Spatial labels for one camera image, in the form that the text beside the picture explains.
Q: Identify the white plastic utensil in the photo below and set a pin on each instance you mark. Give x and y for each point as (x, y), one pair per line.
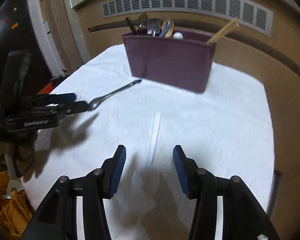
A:
(155, 132)

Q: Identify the wooden spoon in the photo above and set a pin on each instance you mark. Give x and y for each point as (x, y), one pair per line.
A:
(171, 25)

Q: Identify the wooden chopstick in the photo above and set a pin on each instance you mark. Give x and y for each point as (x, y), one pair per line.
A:
(227, 31)
(221, 32)

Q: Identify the orange cloth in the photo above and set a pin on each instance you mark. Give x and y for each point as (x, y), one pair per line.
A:
(12, 210)

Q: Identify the person's left hand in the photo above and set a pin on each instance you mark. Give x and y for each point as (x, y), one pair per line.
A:
(25, 150)

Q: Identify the white tablecloth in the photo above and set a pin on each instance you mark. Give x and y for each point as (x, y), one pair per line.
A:
(215, 130)

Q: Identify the metal spatula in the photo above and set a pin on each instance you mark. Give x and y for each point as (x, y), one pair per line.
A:
(153, 26)

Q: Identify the dark glossy door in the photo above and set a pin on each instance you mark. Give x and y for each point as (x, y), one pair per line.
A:
(5, 30)

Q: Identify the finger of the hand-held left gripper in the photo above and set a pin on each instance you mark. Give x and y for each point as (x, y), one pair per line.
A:
(62, 97)
(75, 107)

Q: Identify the purple utensil holder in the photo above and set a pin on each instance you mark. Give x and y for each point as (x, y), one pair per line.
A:
(170, 60)

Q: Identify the white vent grille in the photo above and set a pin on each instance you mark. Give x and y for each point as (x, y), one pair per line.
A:
(190, 2)

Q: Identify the dark metal spoon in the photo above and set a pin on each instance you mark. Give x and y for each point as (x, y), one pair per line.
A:
(142, 23)

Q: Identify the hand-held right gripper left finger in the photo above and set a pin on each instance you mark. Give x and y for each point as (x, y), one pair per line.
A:
(118, 170)

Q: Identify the white round utensil end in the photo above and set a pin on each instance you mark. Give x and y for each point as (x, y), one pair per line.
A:
(177, 35)

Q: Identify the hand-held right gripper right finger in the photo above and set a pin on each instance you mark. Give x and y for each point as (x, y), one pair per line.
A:
(180, 170)

